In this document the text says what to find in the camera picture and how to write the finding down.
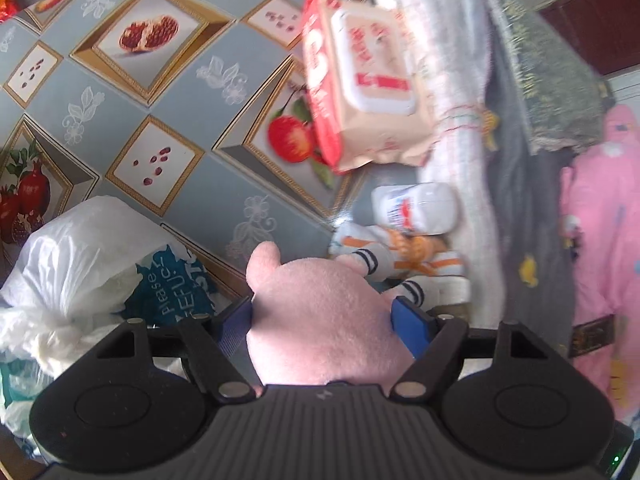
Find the dark red door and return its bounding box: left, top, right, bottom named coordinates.
left=535, top=0, right=640, bottom=77

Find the white plastic bag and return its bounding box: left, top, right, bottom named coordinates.
left=0, top=196, right=222, bottom=461

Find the pink plush toy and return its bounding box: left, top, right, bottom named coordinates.
left=245, top=241, right=417, bottom=397

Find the grey bed sheet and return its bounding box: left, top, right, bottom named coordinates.
left=479, top=10, right=577, bottom=361

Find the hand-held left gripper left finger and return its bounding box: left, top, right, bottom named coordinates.
left=95, top=297, right=257, bottom=406

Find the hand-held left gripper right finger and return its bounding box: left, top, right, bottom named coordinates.
left=390, top=297, right=556, bottom=404

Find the orange white striped plush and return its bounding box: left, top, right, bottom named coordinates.
left=329, top=224, right=472, bottom=307

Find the pink garment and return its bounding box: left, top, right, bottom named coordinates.
left=559, top=104, right=640, bottom=422

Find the red wet wipes pack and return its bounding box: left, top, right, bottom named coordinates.
left=300, top=0, right=437, bottom=174

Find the white striped towel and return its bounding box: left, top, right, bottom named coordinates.
left=367, top=0, right=497, bottom=322

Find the fruit print tablecloth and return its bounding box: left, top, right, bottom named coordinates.
left=0, top=0, right=382, bottom=311

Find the green leaf pattern pillow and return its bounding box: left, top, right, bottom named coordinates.
left=489, top=0, right=614, bottom=155

